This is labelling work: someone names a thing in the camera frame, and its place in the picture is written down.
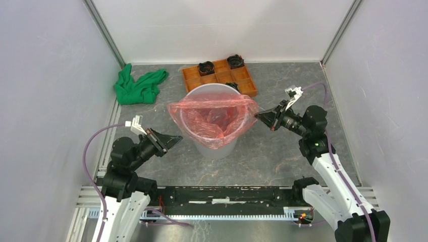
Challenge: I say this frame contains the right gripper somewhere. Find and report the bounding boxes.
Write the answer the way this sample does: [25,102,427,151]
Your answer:
[254,100,309,138]

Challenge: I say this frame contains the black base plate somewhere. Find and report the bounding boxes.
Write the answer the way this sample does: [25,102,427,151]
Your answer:
[147,185,326,216]

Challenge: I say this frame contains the orange compartment tray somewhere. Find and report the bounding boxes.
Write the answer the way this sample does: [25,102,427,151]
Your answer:
[181,59,258,97]

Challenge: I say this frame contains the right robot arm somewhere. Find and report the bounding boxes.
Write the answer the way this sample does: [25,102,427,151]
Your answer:
[254,100,391,241]

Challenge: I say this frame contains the rolled black belt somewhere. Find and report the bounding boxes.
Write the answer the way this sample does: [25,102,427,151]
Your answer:
[197,61,215,77]
[226,54,245,70]

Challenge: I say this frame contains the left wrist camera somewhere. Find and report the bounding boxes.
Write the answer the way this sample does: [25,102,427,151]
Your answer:
[125,115,147,136]

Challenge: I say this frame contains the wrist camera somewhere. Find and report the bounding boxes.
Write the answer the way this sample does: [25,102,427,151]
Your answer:
[285,85,303,110]
[125,115,147,136]

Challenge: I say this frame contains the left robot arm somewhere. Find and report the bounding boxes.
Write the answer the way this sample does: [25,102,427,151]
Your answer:
[92,127,183,241]

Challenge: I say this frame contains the red plastic trash bag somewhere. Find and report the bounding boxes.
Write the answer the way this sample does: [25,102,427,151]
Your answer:
[167,94,260,150]

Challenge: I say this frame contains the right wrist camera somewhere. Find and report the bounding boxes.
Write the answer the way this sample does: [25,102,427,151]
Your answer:
[285,85,303,110]

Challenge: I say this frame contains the green cloth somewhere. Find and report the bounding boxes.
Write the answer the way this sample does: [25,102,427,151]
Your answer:
[114,64,169,105]

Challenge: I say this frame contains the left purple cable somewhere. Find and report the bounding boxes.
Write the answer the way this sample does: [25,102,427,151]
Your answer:
[83,123,129,242]

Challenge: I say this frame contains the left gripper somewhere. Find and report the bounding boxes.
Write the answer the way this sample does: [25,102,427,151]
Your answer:
[129,126,183,170]

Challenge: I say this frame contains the grey trash bin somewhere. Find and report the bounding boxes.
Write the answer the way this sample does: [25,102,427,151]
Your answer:
[180,83,250,160]

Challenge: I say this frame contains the rolled black belt right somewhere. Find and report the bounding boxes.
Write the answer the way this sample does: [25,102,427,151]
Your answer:
[226,54,245,70]

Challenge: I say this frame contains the rolled black belt left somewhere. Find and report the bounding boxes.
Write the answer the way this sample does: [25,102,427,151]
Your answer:
[197,61,215,77]

